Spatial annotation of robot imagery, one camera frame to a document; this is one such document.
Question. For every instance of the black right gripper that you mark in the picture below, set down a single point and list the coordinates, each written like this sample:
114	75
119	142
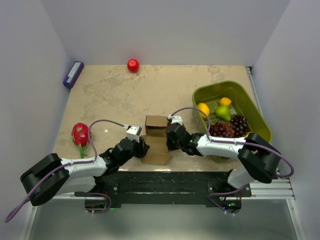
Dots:
170	146

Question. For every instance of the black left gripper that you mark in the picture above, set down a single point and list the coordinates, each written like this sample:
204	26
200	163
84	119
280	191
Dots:
141	148

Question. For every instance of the brown cardboard box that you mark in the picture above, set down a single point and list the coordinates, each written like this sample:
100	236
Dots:
155	136

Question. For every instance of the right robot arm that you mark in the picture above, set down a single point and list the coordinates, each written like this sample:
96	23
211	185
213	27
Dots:
259	159

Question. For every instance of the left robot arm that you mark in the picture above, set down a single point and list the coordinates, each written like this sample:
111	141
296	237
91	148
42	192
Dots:
54	176

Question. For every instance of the purple white rectangular box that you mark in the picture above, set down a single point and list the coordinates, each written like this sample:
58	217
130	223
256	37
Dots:
75	71

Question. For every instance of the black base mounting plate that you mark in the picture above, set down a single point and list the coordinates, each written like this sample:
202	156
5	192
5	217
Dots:
164	188

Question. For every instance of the orange in basket front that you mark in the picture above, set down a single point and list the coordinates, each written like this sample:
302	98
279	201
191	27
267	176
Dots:
205	111

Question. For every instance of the orange in basket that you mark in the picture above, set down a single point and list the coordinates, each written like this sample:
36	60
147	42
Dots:
205	111
224	101

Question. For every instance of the green pear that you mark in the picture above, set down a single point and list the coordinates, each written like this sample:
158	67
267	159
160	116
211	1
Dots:
223	112

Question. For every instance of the red dragon fruit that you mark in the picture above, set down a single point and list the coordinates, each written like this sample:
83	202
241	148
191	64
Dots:
80	137

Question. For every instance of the olive green plastic basket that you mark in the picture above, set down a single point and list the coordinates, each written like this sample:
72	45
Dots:
241	104

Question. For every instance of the orange in basket back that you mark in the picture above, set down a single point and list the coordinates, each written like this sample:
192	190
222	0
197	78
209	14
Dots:
224	101

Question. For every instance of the dark red grape bunch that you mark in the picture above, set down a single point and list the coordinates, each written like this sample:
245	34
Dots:
237	127

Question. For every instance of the red apple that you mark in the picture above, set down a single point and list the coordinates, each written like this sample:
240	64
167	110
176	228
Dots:
133	65

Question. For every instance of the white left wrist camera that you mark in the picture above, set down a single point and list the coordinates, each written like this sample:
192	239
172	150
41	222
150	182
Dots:
133	132

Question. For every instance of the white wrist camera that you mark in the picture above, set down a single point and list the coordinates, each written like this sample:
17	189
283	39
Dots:
133	132
175	119

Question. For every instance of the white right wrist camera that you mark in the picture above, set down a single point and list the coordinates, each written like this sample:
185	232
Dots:
175	119

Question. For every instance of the aluminium frame rail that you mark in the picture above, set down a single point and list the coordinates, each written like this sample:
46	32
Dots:
279	189

